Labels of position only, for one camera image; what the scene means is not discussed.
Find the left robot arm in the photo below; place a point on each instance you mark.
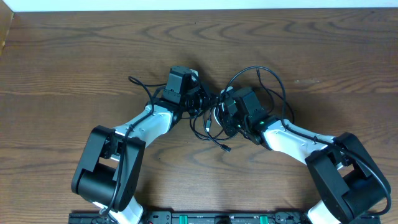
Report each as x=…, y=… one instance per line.
x=109, y=167

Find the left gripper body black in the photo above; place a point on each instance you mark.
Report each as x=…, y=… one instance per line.
x=204, y=98

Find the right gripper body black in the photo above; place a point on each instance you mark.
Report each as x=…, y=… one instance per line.
x=221, y=112

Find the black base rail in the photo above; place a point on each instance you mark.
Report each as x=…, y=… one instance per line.
x=164, y=217

